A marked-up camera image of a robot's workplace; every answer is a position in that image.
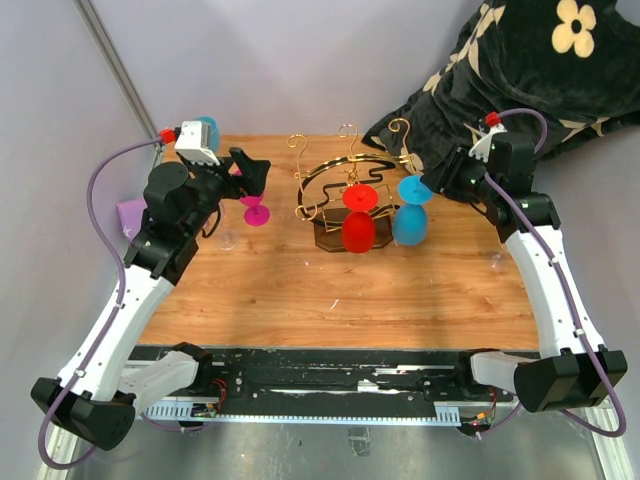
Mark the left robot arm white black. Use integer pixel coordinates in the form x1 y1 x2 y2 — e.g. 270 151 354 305
31 147 271 451

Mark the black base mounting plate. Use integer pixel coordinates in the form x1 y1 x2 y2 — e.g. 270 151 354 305
129 344 544 419

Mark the aluminium corner rail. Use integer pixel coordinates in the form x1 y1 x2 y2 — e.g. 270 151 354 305
72 0 158 137

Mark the purple cloth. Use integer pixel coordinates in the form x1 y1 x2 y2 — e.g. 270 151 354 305
116 198 147 241

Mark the magenta wine glass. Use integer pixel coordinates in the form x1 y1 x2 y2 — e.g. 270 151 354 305
239 194 270 227

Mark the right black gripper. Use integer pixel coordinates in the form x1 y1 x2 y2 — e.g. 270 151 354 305
420 142 500 204

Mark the red wine glass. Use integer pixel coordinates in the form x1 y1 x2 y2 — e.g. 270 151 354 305
341 184 378 254

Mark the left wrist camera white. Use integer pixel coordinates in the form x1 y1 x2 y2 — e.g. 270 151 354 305
174 120 220 166

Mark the black floral plush pillow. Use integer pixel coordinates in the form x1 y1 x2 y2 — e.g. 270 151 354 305
363 1 639 171

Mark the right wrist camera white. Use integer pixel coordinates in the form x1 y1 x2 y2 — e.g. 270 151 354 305
468 123 507 163

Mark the gold wire wine glass rack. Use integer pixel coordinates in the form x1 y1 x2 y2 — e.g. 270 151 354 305
287 124 418 253

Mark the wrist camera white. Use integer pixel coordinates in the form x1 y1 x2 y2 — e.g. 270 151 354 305
468 123 507 163
174 120 220 166

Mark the cyan wine glass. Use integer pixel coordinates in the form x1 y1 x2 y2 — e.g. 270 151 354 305
392 175 433 246
196 116 220 153

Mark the slotted grey cable duct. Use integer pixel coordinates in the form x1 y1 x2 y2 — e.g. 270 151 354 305
146 394 461 427

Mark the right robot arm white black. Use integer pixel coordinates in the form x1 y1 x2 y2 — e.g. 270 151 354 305
422 132 628 413

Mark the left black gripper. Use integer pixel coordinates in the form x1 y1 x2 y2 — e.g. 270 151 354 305
183 147 271 236

